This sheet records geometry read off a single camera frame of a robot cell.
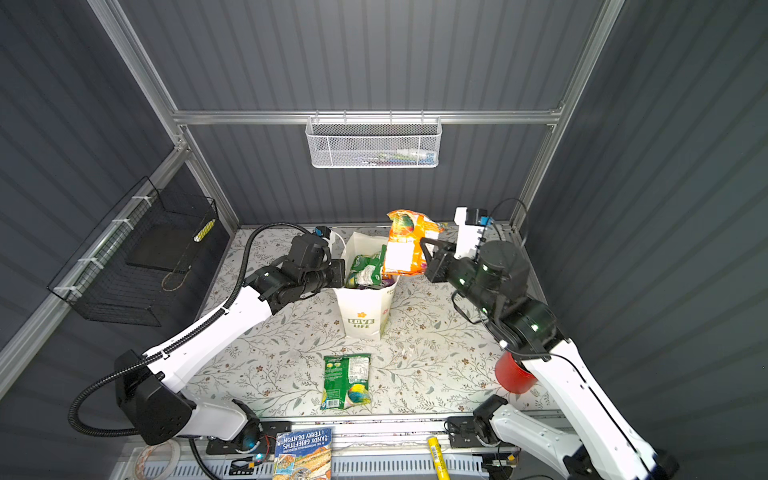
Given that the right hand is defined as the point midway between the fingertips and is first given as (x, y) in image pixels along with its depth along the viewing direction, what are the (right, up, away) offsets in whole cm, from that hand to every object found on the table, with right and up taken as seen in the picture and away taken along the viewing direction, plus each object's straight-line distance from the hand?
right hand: (424, 245), depth 58 cm
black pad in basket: (-67, 0, +19) cm, 69 cm away
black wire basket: (-71, -9, +7) cm, 72 cm away
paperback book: (-27, -49, +11) cm, 57 cm away
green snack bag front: (-19, -37, +22) cm, 47 cm away
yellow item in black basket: (-59, +5, +24) cm, 63 cm away
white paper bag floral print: (-13, -18, +20) cm, 30 cm away
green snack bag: (-14, -6, +24) cm, 28 cm away
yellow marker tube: (+5, -50, +11) cm, 51 cm away
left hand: (-18, -5, +20) cm, 27 cm away
